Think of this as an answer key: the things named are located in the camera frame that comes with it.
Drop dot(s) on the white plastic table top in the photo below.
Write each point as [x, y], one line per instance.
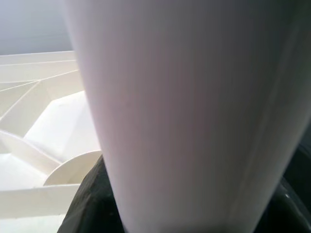
[36, 121]

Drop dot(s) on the white plastic table leg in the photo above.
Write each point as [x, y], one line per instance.
[182, 109]

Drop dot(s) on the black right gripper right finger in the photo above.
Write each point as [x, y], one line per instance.
[291, 213]

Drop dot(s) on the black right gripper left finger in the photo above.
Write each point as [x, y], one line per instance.
[94, 206]

